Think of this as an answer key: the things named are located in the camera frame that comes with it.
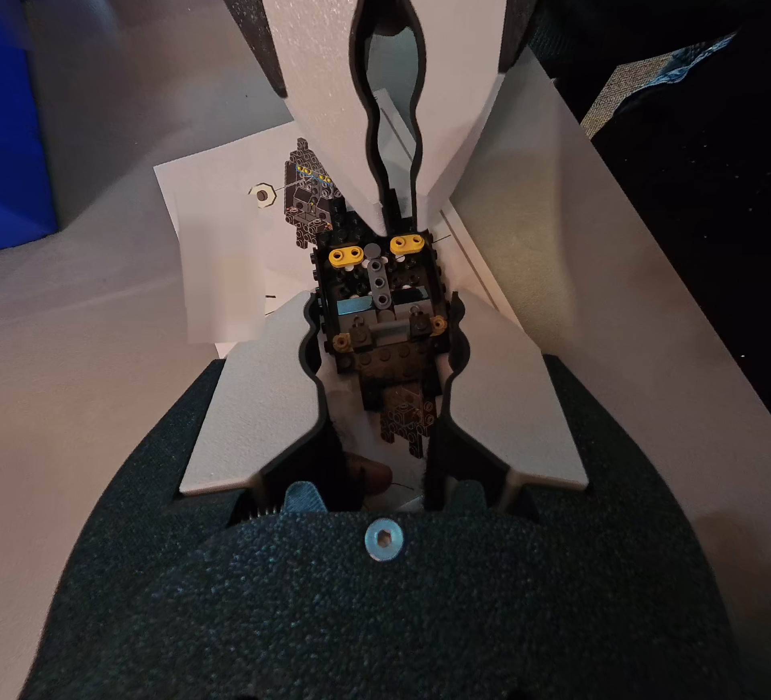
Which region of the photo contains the white instruction sheet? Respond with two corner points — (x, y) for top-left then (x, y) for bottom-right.
(153, 87), (525, 499)

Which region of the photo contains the black lego model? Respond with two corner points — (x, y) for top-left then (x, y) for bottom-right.
(310, 188), (460, 414)

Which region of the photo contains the person's left hand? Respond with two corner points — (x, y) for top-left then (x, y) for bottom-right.
(345, 452), (394, 497)

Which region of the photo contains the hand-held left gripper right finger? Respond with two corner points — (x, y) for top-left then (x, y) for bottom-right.
(440, 290), (589, 507)

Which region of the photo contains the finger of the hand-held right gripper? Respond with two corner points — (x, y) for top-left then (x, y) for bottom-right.
(399, 0), (520, 229)
(244, 0), (390, 235)

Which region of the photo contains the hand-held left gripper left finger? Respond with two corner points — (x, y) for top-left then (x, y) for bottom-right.
(179, 293), (331, 499)

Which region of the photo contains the blue box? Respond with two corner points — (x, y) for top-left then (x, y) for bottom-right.
(0, 0), (61, 252)

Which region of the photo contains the black speckled cloth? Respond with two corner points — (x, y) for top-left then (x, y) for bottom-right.
(590, 67), (771, 408)

